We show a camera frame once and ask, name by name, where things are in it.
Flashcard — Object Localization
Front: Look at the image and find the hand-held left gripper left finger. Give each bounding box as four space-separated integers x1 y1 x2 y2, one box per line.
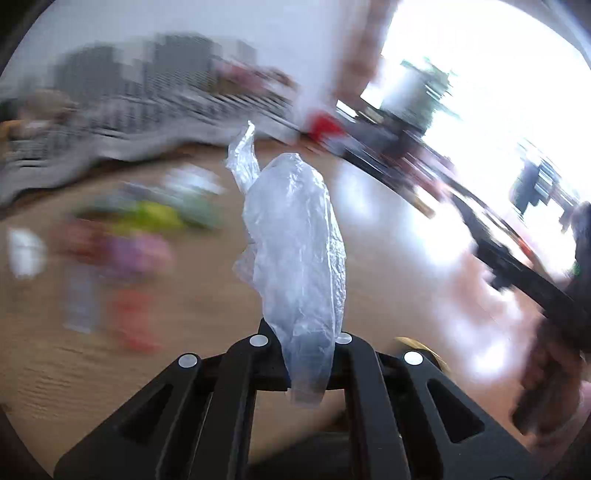
53 318 289 480

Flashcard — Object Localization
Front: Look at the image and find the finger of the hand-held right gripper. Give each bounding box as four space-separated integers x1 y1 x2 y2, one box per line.
472 230 563 320

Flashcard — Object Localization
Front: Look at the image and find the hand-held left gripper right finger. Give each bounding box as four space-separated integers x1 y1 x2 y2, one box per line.
327 333 542 480

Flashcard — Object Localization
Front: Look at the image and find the black bin with gold rim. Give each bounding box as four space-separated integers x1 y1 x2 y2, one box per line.
394 337 451 374

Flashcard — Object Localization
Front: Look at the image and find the clear plastic bag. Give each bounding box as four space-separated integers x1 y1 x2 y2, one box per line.
225 121 347 409

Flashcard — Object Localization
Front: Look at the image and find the pink purple soft toy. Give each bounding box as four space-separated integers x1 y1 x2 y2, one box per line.
99 231 174 282

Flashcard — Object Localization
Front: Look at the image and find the white tissue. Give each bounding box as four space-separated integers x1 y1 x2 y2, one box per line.
7 226 49 280

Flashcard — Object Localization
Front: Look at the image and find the person's right hand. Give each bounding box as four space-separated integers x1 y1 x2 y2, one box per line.
510 319 591 437

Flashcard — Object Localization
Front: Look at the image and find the dark blurred furniture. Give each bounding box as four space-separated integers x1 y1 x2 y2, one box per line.
510 157 555 215

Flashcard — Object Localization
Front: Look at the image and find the red snack packet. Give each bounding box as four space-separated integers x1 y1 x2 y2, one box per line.
111 288 162 354

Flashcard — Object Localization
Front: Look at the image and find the grey blue packet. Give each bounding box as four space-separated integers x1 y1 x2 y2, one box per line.
62 265 105 334

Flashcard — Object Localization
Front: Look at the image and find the yellow green packet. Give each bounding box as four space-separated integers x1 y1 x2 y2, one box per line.
76 198 185 234

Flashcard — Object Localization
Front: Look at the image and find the white packet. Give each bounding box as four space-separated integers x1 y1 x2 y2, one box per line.
164 166 227 197

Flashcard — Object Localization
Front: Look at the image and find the dark red packet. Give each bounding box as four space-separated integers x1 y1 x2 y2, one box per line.
51 217 107 264

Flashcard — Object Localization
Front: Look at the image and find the red object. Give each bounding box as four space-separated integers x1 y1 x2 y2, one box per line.
307 113 347 141

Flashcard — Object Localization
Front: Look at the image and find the black white striped blanket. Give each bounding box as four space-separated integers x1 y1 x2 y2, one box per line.
0 32 305 162

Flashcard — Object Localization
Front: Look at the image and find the pink cloth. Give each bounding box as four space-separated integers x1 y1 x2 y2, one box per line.
215 60 296 95

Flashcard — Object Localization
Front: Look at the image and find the beige knitted cloth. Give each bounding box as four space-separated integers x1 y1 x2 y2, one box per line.
14 90 79 139

